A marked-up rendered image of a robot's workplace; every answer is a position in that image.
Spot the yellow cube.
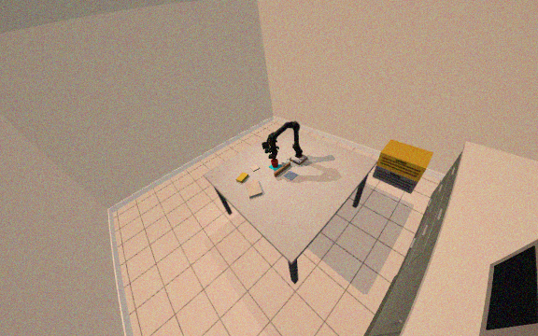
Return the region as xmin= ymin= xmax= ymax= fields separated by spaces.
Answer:
xmin=236 ymin=173 xmax=248 ymax=183

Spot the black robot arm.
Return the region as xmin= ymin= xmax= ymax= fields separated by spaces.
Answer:
xmin=262 ymin=121 xmax=303 ymax=159

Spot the brown flat bar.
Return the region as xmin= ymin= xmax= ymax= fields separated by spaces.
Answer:
xmin=274 ymin=162 xmax=290 ymax=177

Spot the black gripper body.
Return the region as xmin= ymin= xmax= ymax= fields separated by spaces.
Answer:
xmin=268 ymin=146 xmax=279 ymax=159

